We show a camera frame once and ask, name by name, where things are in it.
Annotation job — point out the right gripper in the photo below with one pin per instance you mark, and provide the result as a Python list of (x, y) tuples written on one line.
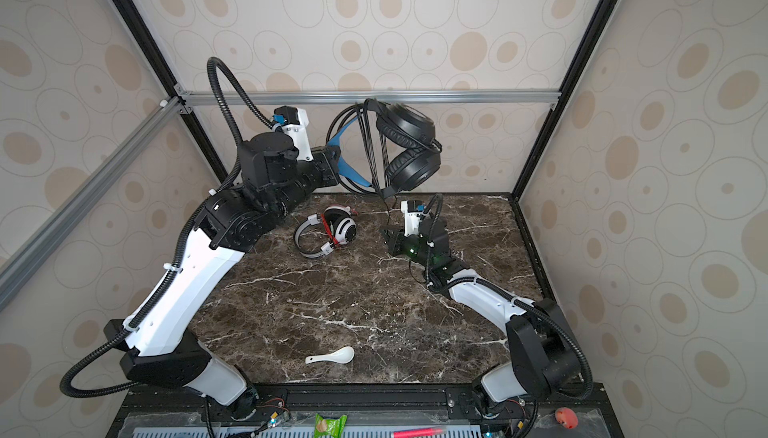
[(397, 240)]

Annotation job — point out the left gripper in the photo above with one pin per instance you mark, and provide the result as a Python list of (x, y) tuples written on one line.
[(329, 166)]

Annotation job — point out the white headphones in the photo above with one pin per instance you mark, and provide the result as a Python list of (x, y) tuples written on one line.
[(339, 225)]

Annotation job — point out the black headphones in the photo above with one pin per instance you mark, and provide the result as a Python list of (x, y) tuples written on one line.
[(399, 144)]

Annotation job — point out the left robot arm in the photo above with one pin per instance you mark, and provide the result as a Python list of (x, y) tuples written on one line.
[(154, 345)]

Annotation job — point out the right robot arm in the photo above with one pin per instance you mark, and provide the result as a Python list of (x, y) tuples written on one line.
[(544, 355)]

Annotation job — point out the white ceramic spoon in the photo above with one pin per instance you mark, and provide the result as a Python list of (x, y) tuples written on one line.
[(343, 355)]

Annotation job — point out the pink pen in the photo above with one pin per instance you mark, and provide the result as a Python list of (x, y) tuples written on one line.
[(419, 433)]

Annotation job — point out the green snack packet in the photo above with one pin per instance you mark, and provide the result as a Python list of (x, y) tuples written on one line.
[(325, 427)]

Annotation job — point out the red round button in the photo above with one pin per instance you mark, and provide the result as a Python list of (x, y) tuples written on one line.
[(566, 417)]

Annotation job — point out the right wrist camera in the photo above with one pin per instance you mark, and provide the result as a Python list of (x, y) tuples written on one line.
[(413, 213)]

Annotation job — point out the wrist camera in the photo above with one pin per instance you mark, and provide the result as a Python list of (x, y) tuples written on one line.
[(413, 213), (291, 124)]

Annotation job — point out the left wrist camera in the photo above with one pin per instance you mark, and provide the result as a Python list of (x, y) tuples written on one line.
[(291, 124)]

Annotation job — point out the horizontal aluminium rail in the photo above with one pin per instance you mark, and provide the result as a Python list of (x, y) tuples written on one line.
[(496, 96)]

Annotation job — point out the left slanted aluminium rail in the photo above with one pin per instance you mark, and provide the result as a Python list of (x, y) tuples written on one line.
[(21, 267)]

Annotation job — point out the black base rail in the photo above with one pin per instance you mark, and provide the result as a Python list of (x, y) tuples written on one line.
[(454, 402)]

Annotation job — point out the left black frame post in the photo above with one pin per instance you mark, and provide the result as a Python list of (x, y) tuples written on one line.
[(156, 59)]

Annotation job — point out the black frame post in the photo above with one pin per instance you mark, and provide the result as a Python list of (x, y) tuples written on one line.
[(594, 30), (156, 59)]

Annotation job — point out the right black frame post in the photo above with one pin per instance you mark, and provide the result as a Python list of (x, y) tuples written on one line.
[(594, 30)]

